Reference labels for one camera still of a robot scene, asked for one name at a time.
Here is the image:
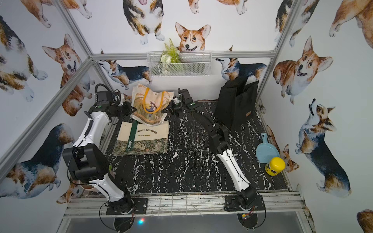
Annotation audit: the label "cream tote bag yellow handles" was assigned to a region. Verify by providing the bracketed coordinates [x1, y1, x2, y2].
[131, 83, 174, 126]

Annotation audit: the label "cream tote bag green handles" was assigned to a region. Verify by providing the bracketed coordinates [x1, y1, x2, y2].
[112, 121, 169, 156]

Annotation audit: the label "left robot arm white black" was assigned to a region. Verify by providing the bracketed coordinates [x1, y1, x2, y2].
[62, 84, 136, 206]

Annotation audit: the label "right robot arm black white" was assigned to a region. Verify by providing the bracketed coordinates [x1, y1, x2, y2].
[161, 89, 260, 212]

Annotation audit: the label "black canvas tote bag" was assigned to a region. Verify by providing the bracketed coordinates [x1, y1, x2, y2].
[214, 76, 259, 131]

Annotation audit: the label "artificial fern and white flower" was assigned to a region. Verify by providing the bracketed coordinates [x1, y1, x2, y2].
[160, 39, 182, 75]

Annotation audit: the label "light blue dustpan scoop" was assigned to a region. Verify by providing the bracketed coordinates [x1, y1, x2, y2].
[255, 133, 280, 164]

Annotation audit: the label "white wire wall basket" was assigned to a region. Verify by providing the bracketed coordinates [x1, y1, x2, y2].
[147, 51, 212, 77]

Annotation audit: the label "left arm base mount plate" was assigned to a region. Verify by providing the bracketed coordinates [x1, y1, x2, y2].
[106, 198, 148, 215]

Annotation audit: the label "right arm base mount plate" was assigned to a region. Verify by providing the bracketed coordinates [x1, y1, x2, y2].
[223, 195, 266, 212]

